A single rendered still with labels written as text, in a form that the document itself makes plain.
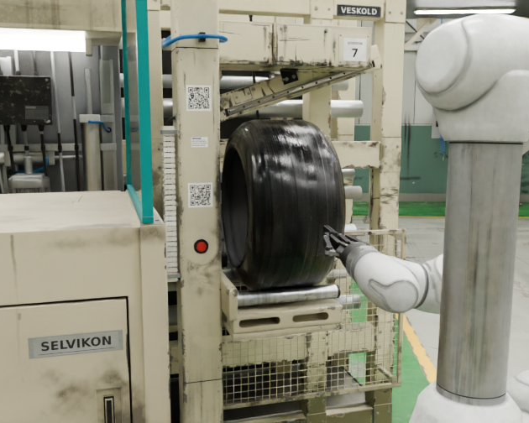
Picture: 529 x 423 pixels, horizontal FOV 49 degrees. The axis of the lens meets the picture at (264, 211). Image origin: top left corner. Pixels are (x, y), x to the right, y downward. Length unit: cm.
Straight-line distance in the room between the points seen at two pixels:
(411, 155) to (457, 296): 1035
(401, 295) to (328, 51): 117
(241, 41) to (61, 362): 136
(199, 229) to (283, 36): 76
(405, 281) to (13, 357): 74
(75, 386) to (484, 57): 81
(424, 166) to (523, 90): 1042
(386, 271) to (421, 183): 1005
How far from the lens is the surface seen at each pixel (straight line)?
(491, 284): 89
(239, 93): 222
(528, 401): 108
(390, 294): 124
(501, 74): 84
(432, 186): 1134
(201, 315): 188
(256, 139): 175
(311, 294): 187
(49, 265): 101
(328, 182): 172
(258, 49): 211
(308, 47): 216
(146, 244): 100
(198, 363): 194
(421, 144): 1124
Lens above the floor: 144
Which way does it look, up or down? 9 degrees down
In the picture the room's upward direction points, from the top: straight up
